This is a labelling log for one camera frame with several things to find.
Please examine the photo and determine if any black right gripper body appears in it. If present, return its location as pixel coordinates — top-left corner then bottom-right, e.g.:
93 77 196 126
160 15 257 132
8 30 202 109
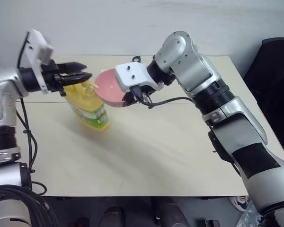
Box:
129 84 157 103

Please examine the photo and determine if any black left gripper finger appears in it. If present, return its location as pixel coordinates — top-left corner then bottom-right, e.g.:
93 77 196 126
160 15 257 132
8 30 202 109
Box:
58 72 93 87
57 61 88 73

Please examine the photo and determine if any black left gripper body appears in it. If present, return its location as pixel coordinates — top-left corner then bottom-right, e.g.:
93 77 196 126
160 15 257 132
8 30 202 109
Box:
40 60 67 97

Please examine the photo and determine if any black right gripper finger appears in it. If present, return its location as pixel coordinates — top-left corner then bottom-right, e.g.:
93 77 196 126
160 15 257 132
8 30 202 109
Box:
122 92 136 108

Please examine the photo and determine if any pink plastic bowl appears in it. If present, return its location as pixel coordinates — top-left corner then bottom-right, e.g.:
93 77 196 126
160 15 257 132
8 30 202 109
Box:
94 68 128 108

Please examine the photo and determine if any yellow pump bottle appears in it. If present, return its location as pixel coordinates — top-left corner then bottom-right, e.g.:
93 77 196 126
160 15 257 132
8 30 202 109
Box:
62 79 111 132

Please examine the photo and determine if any large black object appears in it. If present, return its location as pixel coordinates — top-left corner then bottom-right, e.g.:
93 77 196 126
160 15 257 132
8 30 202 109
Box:
242 37 284 166

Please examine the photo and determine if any white sneaker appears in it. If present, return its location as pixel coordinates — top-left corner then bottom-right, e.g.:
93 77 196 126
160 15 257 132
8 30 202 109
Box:
229 195 251 211

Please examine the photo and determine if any clear plastic bag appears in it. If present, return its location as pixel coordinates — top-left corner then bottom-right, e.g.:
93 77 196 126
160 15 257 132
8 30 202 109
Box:
240 202 263 227

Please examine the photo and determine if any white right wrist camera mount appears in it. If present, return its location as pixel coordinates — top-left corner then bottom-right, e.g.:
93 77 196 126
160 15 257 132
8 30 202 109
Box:
115 62 164 93

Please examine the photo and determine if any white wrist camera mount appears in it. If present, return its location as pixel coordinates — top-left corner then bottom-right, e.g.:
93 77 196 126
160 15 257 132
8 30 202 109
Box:
20 29 55 95
115 62 164 93

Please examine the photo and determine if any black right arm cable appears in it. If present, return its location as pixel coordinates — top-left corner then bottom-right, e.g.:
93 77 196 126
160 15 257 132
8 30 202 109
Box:
132 85 195 110

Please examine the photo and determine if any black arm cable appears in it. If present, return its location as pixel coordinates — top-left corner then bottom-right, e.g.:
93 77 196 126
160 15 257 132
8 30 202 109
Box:
132 85 195 110
15 35 48 197

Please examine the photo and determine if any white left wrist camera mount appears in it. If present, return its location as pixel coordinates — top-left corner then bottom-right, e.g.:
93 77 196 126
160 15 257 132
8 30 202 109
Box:
20 29 55 95

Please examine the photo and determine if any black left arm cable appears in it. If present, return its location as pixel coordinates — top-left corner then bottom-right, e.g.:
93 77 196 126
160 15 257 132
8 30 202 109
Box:
15 35 48 197

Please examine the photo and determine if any black cable bundle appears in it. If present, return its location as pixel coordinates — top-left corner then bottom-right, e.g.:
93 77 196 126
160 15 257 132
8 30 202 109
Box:
0 185 59 227

